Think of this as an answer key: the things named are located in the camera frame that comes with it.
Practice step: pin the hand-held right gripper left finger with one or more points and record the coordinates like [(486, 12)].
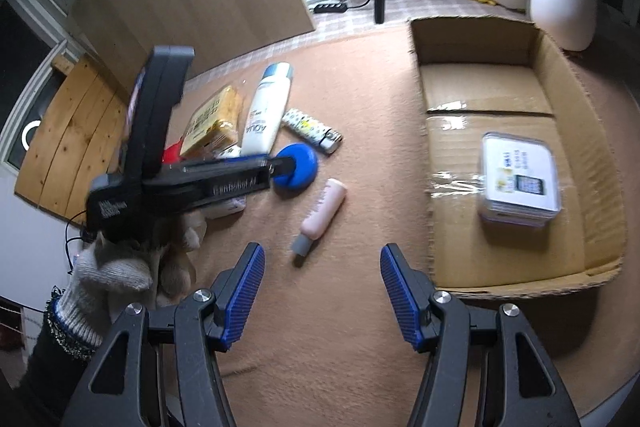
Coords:
[(245, 292)]

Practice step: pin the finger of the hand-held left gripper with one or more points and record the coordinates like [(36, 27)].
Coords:
[(282, 164)]

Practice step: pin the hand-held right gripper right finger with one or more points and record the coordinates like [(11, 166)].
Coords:
[(400, 297)]

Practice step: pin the blue round disc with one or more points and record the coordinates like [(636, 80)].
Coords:
[(300, 172)]

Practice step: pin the red packet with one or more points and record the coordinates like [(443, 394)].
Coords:
[(171, 153)]

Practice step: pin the white bottle with blue cap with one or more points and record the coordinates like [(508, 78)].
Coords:
[(262, 112)]

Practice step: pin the yellow packet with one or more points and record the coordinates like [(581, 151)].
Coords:
[(210, 122)]

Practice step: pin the cardboard box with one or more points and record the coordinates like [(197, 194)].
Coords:
[(475, 82)]

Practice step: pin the person's left forearm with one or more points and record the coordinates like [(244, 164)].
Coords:
[(50, 377)]

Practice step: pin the person's left hand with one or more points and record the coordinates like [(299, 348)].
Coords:
[(115, 272)]

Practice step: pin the white patterned tube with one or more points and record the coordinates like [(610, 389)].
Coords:
[(307, 124)]

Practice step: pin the pink bottle with grey cap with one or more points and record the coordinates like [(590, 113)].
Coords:
[(322, 212)]

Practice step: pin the small white packet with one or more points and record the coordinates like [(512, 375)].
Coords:
[(227, 208)]

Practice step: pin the wooden slat pallet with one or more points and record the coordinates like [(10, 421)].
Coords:
[(75, 122)]

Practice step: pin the checkered floor mat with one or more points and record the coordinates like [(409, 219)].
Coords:
[(345, 24)]

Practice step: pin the black power strip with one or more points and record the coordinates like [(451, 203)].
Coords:
[(331, 8)]

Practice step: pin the clear plastic container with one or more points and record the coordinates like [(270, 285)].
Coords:
[(520, 177)]

